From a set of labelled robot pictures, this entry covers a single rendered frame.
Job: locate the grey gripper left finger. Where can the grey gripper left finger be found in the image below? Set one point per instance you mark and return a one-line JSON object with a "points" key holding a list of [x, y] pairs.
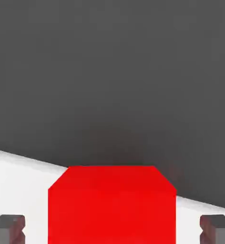
{"points": [[9, 226]]}

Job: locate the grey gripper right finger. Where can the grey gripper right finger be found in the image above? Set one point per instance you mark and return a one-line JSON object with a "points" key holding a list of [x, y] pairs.
{"points": [[213, 226]]}

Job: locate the small red cube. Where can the small red cube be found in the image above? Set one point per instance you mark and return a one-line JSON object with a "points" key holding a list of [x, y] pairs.
{"points": [[112, 205]]}

